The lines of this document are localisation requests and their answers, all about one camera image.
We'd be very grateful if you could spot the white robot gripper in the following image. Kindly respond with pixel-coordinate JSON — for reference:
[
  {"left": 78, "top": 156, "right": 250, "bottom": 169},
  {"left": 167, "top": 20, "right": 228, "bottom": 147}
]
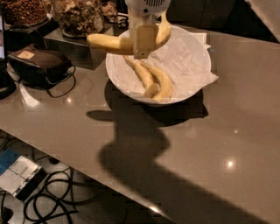
[{"left": 125, "top": 0, "right": 171, "bottom": 59}]

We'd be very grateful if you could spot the large top yellow banana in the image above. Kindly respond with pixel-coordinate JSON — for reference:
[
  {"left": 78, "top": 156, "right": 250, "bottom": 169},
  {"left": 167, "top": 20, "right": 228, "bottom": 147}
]
[{"left": 87, "top": 12, "right": 172, "bottom": 56}]

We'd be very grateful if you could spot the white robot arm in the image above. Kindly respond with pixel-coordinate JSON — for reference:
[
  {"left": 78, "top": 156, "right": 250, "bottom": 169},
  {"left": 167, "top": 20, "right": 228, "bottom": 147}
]
[{"left": 125, "top": 0, "right": 280, "bottom": 59}]

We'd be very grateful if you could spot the white paper bowl liner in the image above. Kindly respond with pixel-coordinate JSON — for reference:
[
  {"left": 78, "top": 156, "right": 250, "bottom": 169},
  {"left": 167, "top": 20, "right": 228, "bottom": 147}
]
[{"left": 108, "top": 24, "right": 220, "bottom": 99}]

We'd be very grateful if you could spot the white round bowl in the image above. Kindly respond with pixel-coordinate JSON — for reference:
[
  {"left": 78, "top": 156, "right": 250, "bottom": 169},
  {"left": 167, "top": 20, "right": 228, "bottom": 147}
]
[{"left": 105, "top": 24, "right": 212, "bottom": 105}]

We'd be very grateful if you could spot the left lower yellow banana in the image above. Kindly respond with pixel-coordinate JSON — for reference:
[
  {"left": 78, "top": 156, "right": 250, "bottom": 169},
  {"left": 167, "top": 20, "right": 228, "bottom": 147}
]
[{"left": 123, "top": 55, "right": 158, "bottom": 98}]

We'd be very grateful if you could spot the right lower yellow banana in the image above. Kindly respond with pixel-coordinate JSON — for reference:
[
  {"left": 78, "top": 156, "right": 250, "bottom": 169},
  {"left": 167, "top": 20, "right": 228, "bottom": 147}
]
[{"left": 141, "top": 61, "right": 173, "bottom": 102}]

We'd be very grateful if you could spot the small back snack jar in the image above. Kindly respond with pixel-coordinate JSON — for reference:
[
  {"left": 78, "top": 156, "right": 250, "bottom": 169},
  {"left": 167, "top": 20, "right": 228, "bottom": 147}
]
[{"left": 101, "top": 0, "right": 117, "bottom": 18}]

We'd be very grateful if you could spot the dark metal jar stand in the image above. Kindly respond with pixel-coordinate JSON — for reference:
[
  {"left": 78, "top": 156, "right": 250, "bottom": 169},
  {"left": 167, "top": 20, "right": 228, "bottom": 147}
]
[{"left": 45, "top": 29, "right": 106, "bottom": 70}]

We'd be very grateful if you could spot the glass jar of granola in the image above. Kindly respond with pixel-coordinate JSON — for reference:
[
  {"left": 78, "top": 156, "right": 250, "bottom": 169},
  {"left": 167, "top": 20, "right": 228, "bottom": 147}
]
[{"left": 51, "top": 0, "right": 104, "bottom": 39}]

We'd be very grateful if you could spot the dark left jar stand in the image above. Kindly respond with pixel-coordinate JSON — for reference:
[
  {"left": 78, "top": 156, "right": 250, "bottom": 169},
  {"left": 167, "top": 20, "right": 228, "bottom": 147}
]
[{"left": 5, "top": 19, "right": 59, "bottom": 52}]

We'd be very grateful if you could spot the blue object on floor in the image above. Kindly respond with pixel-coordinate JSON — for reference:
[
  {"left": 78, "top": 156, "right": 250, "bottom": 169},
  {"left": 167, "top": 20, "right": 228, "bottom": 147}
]
[{"left": 0, "top": 148, "right": 20, "bottom": 175}]

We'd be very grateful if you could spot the white box on floor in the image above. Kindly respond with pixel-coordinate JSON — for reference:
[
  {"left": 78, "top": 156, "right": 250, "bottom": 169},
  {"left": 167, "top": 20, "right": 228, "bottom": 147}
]
[{"left": 0, "top": 156, "right": 46, "bottom": 201}]

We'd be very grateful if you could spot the black headset cable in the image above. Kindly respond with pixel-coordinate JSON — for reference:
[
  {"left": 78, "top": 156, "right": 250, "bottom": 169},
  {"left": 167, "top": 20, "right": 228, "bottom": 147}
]
[{"left": 43, "top": 64, "right": 77, "bottom": 99}]

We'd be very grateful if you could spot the black floor cable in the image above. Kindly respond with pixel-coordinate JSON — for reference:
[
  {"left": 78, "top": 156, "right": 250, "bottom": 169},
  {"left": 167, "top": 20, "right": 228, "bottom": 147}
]
[{"left": 0, "top": 136, "right": 100, "bottom": 224}]

